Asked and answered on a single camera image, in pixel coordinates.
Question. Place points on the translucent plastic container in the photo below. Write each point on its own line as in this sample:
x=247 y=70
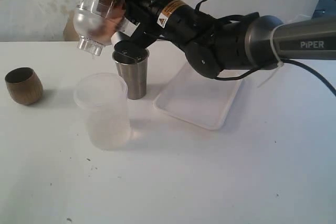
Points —
x=103 y=100

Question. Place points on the white rectangular tray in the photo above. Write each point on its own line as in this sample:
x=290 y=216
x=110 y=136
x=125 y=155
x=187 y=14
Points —
x=197 y=100

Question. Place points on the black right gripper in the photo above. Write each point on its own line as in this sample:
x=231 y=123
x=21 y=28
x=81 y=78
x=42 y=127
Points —
x=130 y=49

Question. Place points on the clear plastic shaker cup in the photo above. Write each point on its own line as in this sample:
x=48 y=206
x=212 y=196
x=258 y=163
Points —
x=95 y=12

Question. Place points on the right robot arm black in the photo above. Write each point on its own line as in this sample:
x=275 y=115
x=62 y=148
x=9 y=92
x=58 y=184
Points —
x=236 y=42

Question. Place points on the stainless steel cup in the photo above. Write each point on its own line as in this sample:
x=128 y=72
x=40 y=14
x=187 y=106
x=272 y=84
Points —
x=133 y=72

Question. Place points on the clear dome shaker lid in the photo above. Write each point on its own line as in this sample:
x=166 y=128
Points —
x=95 y=32

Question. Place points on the brown wooden cup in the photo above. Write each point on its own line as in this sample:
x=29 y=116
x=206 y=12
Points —
x=24 y=86

